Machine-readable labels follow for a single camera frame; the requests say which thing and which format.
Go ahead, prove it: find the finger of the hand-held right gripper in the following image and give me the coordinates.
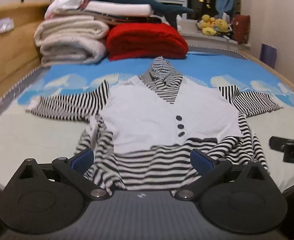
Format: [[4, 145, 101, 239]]
[[269, 136, 291, 152]]

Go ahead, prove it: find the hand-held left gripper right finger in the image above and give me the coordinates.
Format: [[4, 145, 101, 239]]
[[171, 149, 274, 201]]

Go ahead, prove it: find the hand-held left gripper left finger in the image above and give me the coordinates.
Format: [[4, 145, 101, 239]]
[[12, 148, 108, 201]]

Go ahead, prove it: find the striped and white small shirt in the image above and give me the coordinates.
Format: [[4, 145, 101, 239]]
[[27, 57, 282, 197]]

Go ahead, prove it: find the blue shell print bed sheet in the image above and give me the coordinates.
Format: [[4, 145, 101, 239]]
[[0, 44, 294, 198]]

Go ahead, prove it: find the cream folded blanket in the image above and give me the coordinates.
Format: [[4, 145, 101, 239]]
[[34, 14, 110, 47], [39, 36, 108, 66]]

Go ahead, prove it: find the brown bag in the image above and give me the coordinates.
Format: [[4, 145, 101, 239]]
[[230, 14, 251, 45]]

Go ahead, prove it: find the wooden headboard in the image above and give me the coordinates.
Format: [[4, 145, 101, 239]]
[[0, 2, 53, 103]]

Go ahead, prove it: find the red folded blanket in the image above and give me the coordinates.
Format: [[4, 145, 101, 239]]
[[106, 22, 189, 61]]

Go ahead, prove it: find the brown folded cloth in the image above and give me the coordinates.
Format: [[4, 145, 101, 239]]
[[104, 15, 163, 26]]

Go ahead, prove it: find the white folded cloth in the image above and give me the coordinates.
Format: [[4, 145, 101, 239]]
[[83, 1, 154, 18]]

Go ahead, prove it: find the clear plastic bag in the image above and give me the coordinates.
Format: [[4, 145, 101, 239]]
[[0, 17, 15, 34]]

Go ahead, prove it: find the pink and white cloth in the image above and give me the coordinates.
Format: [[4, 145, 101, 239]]
[[44, 0, 95, 19]]

